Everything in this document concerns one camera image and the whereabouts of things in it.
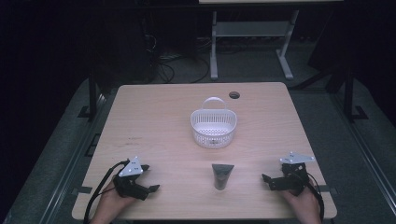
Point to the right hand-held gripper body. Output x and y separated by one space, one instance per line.
294 177

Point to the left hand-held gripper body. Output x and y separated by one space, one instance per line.
130 168

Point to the person's right hand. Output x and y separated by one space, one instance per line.
303 203

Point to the person's left hand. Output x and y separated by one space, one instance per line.
112 200

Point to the grey tape strip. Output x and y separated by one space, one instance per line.
323 188
84 189

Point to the dark grey tube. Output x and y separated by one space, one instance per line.
221 175

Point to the white plastic basket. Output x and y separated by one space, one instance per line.
213 126

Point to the black metal stand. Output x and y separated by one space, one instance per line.
92 96
349 96

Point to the white metal desk frame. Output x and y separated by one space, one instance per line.
249 29

